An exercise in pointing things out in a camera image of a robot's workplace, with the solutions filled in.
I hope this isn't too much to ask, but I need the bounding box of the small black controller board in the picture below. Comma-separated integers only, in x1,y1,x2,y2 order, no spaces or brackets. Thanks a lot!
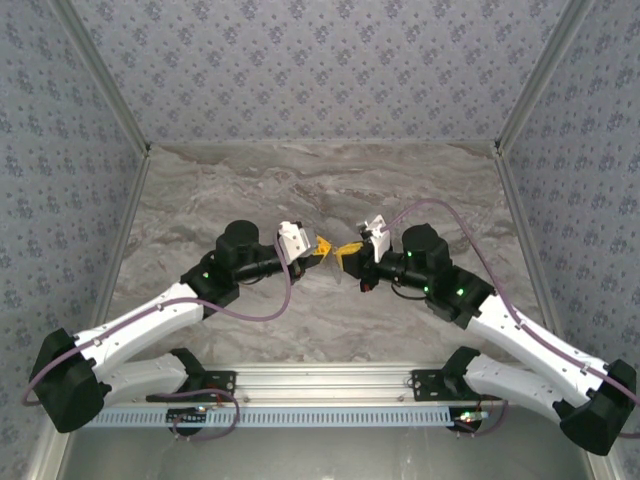
166,406,210,437
451,405,491,435

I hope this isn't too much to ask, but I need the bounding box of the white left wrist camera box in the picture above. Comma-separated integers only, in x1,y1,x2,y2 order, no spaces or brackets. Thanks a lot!
276,219,320,262

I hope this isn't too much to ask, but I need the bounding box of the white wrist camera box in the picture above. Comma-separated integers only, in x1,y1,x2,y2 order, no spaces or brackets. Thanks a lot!
276,219,320,262
356,213,394,264

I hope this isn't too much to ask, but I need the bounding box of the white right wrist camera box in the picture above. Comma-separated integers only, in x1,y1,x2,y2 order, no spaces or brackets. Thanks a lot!
356,213,394,264

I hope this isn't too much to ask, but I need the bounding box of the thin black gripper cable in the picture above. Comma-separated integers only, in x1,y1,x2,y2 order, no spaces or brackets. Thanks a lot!
389,282,429,302

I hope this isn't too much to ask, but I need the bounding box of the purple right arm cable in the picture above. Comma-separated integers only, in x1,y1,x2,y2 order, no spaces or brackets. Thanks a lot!
380,198,640,409

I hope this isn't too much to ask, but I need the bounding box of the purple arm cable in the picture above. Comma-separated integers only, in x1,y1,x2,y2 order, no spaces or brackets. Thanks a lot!
380,198,640,409
22,234,294,406

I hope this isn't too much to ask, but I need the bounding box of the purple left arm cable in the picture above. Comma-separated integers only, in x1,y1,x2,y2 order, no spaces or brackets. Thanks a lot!
22,234,294,406

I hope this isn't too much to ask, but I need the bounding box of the aluminium side rail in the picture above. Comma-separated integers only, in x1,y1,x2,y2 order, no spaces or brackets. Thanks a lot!
24,149,154,480
493,148,629,480

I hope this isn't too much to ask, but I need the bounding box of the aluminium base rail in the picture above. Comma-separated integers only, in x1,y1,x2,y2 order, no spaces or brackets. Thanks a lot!
99,363,506,407

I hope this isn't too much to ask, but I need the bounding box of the white slotted cable duct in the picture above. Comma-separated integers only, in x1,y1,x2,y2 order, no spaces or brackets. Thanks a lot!
82,404,484,430

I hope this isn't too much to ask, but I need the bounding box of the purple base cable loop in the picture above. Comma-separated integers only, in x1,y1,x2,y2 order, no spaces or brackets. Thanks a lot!
171,387,242,442
455,399,512,437

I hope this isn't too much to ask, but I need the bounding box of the aluminium corner post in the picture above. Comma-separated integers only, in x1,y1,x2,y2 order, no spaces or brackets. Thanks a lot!
493,0,599,154
49,0,153,157

